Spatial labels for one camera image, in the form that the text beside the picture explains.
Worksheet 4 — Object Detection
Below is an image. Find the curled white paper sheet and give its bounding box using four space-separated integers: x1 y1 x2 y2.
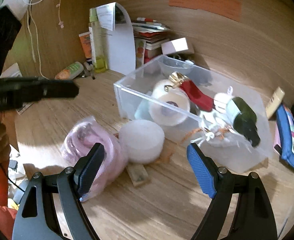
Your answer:
96 2 136 75

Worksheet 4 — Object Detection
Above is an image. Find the dark green bottle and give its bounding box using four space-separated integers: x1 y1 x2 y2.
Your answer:
225 97 261 147

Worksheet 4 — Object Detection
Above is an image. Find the small white box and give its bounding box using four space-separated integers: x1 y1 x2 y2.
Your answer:
160 37 195 55

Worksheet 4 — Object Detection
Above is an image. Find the clear plastic storage box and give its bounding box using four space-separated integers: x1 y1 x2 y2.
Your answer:
113 54 273 173

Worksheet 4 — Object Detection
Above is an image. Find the white cable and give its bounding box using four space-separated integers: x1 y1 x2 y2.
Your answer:
24 0 55 79

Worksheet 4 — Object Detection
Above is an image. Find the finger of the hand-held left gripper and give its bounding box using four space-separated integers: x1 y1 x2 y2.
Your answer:
36 79 80 100

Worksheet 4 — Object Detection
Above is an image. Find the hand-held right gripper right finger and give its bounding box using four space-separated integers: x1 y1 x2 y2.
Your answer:
186 142 278 240

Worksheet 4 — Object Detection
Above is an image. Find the cream tube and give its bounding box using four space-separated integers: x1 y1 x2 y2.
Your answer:
265 87 285 120

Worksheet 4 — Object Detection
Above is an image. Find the wooden desktop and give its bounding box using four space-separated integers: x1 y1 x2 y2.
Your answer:
2 69 294 240

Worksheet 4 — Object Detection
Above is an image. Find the orange sticky note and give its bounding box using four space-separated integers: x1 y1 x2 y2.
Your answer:
168 0 242 22

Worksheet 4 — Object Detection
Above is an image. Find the stack of books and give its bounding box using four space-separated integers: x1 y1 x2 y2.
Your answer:
131 17 172 68

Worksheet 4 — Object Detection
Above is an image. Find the yellow-green clear bottle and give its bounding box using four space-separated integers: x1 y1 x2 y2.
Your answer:
88 7 109 73

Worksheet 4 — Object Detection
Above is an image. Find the blue zip pouch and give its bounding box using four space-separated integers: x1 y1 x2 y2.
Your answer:
274 104 294 173

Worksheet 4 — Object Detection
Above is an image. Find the dark blurred object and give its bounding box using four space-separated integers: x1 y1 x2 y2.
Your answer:
0 6 22 87

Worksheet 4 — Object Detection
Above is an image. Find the white receipt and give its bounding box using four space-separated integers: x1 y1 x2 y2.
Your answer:
16 99 36 116

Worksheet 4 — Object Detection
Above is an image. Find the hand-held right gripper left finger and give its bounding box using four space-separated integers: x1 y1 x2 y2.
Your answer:
12 142 105 240

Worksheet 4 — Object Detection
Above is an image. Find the orange green squeeze bottle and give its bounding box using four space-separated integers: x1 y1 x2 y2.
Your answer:
54 62 84 80

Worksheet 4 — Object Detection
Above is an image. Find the orange tube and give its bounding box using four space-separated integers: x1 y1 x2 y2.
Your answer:
78 32 94 64

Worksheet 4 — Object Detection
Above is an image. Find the light blue packet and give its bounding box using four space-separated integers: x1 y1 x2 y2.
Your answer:
134 100 152 120

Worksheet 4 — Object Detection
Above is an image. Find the pink rope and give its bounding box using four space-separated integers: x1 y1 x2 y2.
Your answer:
61 116 129 203

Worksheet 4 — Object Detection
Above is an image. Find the small wooden block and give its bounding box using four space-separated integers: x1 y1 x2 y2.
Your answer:
126 164 151 188

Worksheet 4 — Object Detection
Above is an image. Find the red velvet pouch gold trim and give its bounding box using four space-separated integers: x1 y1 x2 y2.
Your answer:
167 72 214 112

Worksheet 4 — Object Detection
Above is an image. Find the pale pink soft pouch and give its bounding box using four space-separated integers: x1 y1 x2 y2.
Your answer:
213 86 235 113

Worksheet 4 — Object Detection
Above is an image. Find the white bowl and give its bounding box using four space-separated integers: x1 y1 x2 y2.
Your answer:
159 56 195 77

